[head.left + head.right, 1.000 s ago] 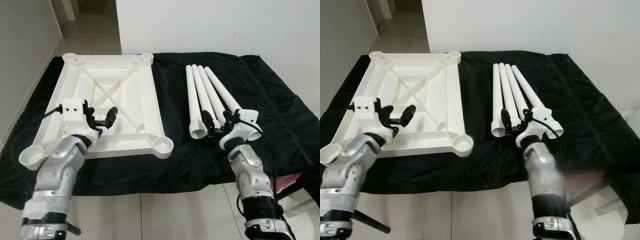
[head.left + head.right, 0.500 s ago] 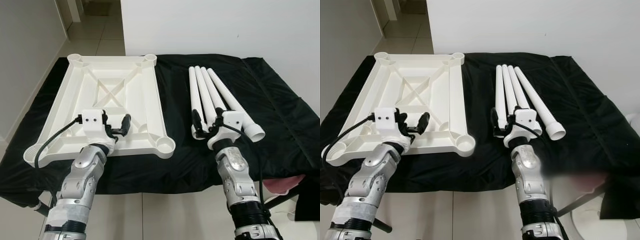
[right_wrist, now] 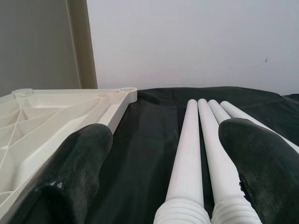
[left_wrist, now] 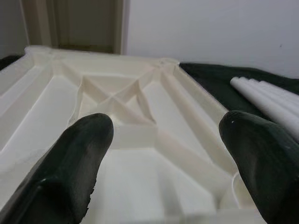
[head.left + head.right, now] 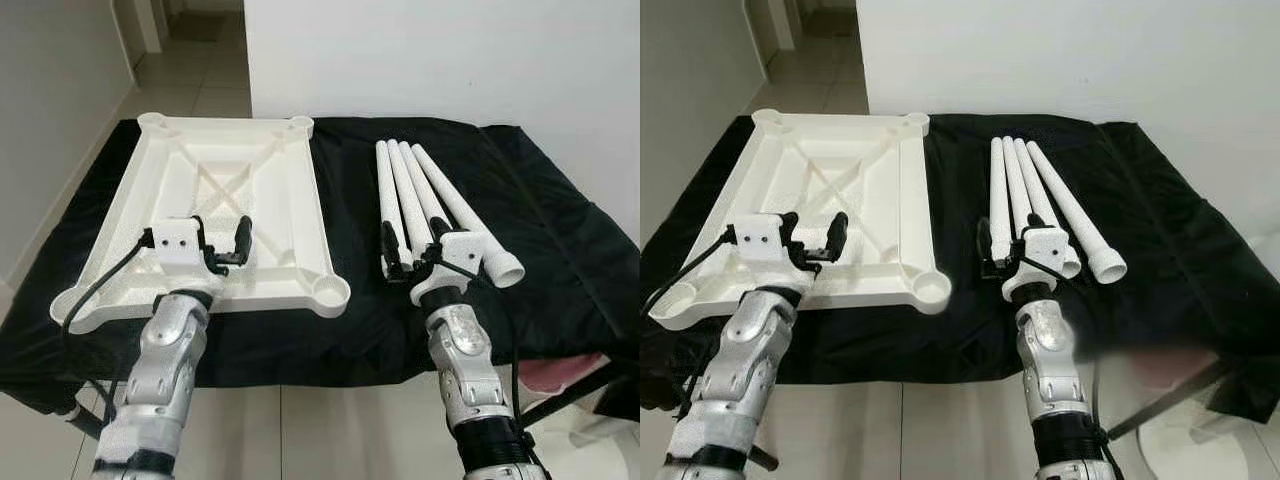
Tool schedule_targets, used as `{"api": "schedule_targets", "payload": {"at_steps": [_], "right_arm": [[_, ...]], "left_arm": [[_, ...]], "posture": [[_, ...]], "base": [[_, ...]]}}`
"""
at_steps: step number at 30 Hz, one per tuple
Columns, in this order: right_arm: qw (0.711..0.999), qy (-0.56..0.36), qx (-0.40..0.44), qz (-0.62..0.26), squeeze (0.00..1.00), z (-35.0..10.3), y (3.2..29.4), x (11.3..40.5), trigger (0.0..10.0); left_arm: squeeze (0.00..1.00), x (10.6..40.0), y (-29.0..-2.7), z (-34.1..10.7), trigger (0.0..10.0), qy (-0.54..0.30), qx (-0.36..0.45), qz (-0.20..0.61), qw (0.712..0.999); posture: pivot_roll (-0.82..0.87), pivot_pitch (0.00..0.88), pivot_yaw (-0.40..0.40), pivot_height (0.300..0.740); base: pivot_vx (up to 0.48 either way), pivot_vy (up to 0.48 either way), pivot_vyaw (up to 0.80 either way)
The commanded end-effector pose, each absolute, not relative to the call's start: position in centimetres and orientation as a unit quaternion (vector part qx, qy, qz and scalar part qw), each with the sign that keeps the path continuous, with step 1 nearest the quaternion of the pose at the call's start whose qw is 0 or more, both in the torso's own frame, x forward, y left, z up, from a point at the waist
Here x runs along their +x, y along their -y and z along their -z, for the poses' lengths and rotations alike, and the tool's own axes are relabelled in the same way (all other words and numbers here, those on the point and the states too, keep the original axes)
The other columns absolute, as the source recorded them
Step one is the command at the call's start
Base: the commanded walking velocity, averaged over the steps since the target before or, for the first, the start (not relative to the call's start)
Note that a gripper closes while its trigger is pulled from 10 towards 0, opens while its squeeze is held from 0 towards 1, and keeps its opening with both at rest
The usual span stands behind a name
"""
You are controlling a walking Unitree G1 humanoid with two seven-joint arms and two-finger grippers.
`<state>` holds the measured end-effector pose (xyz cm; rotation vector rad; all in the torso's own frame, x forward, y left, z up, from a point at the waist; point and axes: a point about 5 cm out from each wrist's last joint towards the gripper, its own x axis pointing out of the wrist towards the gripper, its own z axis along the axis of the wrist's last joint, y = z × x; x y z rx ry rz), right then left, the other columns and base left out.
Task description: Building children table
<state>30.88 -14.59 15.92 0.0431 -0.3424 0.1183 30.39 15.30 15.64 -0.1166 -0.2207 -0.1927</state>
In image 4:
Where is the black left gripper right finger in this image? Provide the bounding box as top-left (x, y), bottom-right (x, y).
top-left (219, 111), bottom-right (299, 224)

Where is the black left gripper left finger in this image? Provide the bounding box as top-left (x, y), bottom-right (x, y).
top-left (0, 112), bottom-right (114, 224)

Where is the white plastic table top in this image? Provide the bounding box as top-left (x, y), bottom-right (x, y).
top-left (0, 45), bottom-right (267, 224)

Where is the beige door frame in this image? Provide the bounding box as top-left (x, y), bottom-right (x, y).
top-left (20, 0), bottom-right (129, 56)

